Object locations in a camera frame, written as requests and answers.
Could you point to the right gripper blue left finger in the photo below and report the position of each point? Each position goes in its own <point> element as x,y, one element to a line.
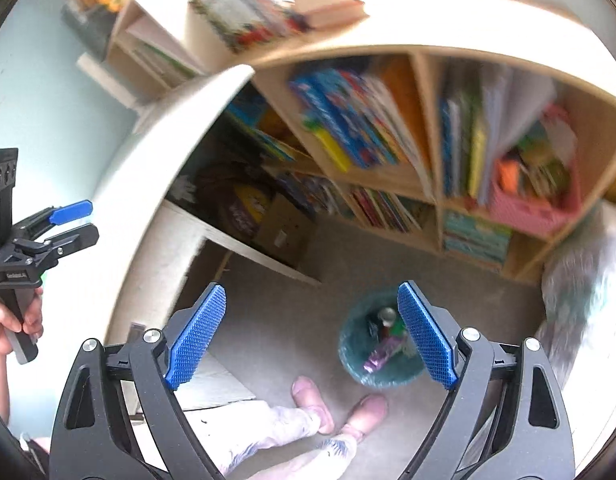
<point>92,437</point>

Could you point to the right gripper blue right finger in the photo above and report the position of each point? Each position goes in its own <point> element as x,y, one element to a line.
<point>503,417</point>

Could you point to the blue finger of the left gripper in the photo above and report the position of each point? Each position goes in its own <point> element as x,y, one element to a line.
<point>68,212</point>
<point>59,246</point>

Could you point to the green purple toothbrush package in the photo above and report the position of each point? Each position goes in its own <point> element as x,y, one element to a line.
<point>387,348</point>

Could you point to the red soda can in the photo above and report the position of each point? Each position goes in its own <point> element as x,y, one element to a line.
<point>386,318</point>

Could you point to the trash bin with teal bag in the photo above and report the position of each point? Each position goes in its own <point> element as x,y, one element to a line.
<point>358,338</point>

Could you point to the person's left hand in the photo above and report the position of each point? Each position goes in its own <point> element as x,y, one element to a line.
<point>31,325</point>

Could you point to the person's patterned trouser legs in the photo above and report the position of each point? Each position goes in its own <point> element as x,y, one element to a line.
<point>232,433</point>

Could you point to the person's right pink shoe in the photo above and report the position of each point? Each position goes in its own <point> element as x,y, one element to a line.
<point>365,417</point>

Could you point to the person's pink shoe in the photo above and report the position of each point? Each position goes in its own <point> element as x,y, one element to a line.
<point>365,417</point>
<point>308,397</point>

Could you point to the crumpled white tissue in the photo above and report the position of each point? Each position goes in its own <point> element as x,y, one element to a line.
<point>182,190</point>

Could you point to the grey patterned bed sheet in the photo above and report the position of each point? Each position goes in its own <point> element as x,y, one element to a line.
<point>579,292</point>

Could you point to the person's left pink shoe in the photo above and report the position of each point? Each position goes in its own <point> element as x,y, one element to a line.
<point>308,397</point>

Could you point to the orange basketball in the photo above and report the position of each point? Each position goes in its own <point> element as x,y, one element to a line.
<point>231,201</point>

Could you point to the pink plastic basket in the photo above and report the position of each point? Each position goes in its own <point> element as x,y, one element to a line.
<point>535,184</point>

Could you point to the brown cardboard box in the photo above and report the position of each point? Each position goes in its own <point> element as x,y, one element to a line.
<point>285,232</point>

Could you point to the wooden bookshelf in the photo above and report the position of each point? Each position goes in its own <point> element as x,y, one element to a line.
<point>387,115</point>

